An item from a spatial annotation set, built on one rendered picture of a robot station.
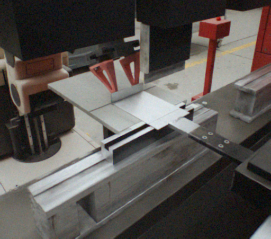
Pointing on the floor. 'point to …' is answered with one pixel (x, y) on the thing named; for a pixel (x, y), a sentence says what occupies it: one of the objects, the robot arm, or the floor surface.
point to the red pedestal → (211, 32)
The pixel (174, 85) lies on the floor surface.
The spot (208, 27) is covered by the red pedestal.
